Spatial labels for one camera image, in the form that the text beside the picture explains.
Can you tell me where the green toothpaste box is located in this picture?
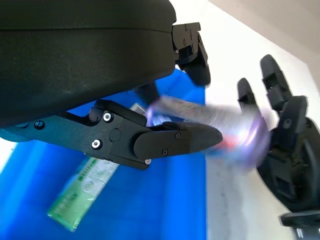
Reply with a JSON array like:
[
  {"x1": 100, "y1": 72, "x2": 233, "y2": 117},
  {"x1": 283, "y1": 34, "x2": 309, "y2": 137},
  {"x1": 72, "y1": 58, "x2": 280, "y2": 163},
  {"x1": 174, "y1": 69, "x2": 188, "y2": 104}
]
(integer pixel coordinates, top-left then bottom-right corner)
[{"x1": 46, "y1": 103, "x2": 146, "y2": 233}]

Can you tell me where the clear bottle with purple cap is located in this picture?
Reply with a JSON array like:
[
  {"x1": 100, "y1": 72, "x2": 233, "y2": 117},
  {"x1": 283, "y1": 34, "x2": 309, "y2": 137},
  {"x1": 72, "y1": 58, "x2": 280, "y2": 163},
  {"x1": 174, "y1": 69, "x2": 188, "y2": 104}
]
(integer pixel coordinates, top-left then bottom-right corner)
[{"x1": 146, "y1": 95, "x2": 274, "y2": 174}]

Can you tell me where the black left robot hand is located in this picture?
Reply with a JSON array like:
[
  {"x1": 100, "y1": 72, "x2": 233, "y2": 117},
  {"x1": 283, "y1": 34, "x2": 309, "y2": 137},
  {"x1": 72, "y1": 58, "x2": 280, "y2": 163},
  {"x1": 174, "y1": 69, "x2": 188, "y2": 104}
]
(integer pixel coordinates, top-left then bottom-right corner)
[{"x1": 0, "y1": 0, "x2": 224, "y2": 171}]

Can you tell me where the blue plastic tray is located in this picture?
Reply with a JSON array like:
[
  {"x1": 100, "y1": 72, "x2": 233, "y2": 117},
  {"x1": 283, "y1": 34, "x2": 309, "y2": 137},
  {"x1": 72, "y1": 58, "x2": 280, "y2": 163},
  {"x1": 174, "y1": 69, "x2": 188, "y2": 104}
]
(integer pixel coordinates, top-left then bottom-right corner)
[{"x1": 0, "y1": 68, "x2": 208, "y2": 240}]

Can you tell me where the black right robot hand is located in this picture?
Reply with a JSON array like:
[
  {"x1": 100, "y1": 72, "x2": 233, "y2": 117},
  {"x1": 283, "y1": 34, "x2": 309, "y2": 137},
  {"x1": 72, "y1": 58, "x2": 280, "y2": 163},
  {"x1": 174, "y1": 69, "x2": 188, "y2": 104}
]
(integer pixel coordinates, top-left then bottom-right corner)
[{"x1": 236, "y1": 54, "x2": 320, "y2": 229}]

